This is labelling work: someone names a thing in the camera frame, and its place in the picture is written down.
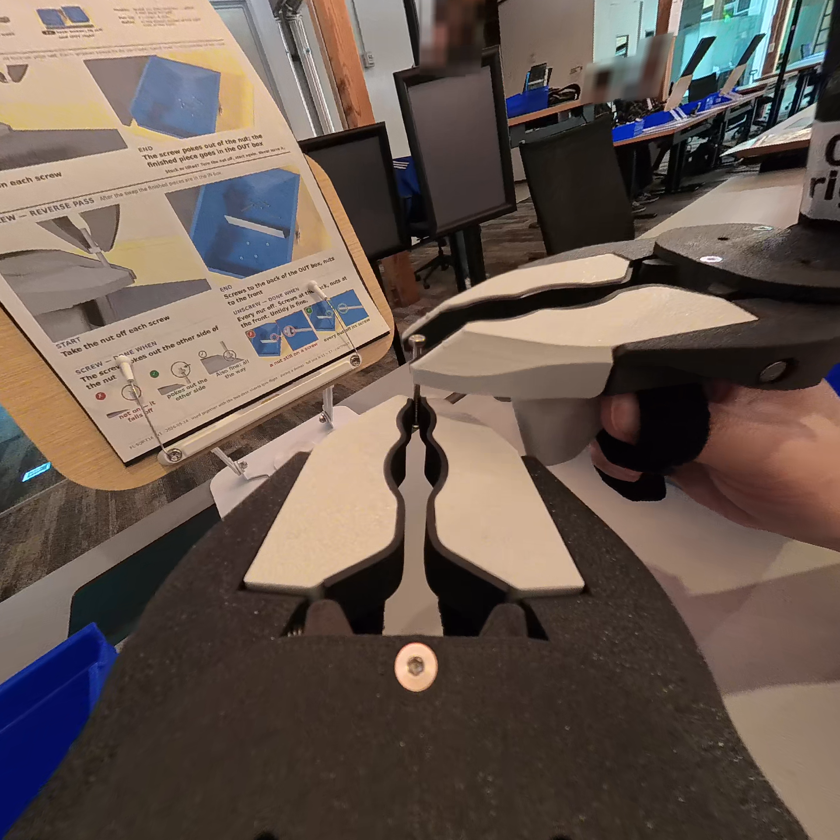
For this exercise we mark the black framed board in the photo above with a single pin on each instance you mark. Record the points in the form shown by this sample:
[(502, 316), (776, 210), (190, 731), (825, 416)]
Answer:
[(453, 144), (354, 190)]

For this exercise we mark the long metal bolt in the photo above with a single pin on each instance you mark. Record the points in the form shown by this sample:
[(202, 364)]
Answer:
[(417, 340)]

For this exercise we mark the person's right hand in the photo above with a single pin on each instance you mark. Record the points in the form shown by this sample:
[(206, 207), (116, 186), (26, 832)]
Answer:
[(774, 459)]

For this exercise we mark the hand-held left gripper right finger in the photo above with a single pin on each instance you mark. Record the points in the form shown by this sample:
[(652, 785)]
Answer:
[(499, 518)]

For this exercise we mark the long office desk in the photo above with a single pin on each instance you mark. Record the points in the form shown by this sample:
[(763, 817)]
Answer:
[(695, 121)]

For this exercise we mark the blue plastic bin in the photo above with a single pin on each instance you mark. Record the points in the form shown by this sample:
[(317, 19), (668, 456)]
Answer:
[(39, 709), (525, 102)]

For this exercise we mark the black office chair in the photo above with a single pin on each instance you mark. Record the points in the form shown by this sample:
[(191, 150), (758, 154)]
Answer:
[(577, 190)]

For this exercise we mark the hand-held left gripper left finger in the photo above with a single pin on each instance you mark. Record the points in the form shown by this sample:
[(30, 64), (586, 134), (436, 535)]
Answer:
[(328, 512)]

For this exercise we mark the printed instruction sheet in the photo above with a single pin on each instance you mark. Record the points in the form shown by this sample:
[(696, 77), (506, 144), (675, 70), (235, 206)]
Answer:
[(164, 229)]

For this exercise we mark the wooden post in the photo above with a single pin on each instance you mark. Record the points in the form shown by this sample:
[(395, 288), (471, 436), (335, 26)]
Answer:
[(338, 59)]

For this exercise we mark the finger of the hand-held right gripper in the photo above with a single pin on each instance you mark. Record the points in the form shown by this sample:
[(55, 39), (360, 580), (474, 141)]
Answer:
[(544, 354), (544, 275)]

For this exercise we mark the wooden office desk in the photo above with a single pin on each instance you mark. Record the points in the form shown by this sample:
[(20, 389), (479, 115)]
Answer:
[(564, 108)]

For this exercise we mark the white stand base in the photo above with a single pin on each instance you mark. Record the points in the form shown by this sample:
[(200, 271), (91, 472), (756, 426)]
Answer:
[(275, 446)]

